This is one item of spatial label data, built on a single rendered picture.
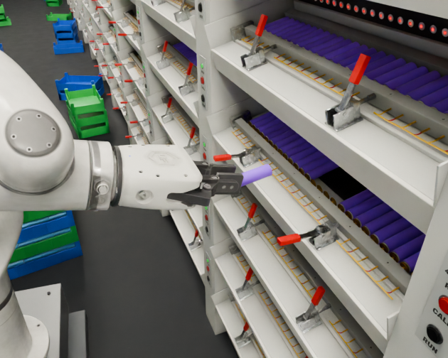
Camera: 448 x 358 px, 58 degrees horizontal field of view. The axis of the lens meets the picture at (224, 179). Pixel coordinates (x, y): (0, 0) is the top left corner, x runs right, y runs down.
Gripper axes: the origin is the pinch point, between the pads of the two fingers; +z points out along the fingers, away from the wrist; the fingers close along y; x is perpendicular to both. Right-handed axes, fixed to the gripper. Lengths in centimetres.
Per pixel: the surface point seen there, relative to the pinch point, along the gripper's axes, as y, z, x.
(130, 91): 177, 27, 44
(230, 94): 37.1, 16.6, -1.4
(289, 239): -6.0, 9.9, 6.6
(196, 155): 61, 23, 26
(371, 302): -18.3, 16.1, 7.8
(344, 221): -6.2, 18.9, 3.4
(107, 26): 247, 22, 24
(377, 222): -8.9, 22.4, 1.8
